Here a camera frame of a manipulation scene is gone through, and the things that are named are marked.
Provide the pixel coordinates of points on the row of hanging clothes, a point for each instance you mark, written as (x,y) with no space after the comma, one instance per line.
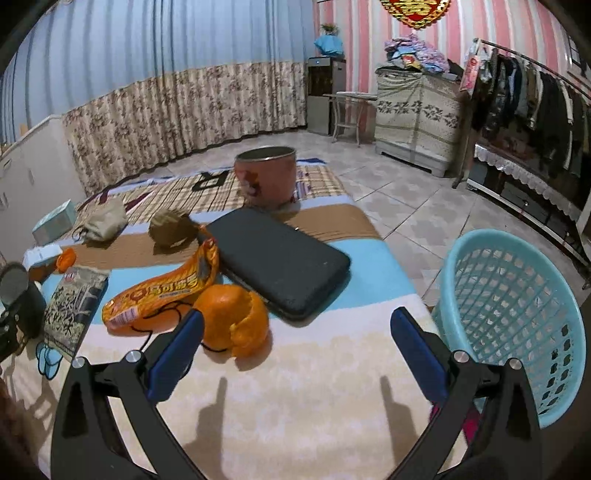
(540,110)

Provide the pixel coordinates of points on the white lace cloth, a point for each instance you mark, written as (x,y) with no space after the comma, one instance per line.
(508,166)

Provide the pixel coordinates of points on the white side cabinet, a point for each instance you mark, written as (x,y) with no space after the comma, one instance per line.
(32,161)

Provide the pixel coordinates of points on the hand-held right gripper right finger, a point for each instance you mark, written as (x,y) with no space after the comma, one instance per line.
(418,357)

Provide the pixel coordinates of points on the metal clothes rack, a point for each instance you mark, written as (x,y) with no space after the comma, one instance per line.
(521,57)

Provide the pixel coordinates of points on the dark printed snack packet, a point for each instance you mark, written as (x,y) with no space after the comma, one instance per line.
(74,309)

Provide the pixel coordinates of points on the pink hanging bag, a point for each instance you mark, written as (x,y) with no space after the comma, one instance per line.
(471,71)

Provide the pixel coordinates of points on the teal tissue box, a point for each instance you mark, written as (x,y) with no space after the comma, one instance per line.
(53,224)

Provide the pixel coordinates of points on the pink cup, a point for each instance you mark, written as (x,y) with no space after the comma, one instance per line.
(265,177)

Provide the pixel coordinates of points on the pile of folded clothes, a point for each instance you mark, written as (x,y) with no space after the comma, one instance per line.
(415,53)

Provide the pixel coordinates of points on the beige cloth pouch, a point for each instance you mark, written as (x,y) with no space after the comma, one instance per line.
(104,221)

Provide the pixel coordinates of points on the orange snack wrapper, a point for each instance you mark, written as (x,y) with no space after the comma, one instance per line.
(157,293)

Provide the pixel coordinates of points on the light blue plastic basket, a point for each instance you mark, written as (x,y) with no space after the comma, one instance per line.
(503,295)

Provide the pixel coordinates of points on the black zip case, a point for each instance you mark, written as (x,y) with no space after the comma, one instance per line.
(281,265)

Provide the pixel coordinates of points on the small potted plant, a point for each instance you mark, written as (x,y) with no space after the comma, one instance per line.
(328,28)

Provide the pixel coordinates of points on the grey water dispenser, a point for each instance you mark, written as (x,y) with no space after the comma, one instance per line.
(323,99)

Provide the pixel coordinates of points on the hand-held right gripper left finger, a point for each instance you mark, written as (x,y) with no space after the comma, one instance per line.
(175,357)

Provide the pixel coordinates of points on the red wall decoration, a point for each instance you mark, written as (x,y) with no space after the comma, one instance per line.
(415,11)

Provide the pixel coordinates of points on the blue bag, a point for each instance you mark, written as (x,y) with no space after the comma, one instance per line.
(328,45)

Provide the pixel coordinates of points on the blue and floral curtain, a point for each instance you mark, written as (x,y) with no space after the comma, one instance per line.
(161,92)

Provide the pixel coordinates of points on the cloth covered cabinet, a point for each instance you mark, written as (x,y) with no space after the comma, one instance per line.
(415,124)

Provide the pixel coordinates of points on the brown paper ball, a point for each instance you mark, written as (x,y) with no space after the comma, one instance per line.
(171,228)

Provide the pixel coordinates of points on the low black cabinet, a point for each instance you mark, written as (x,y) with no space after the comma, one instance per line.
(521,196)

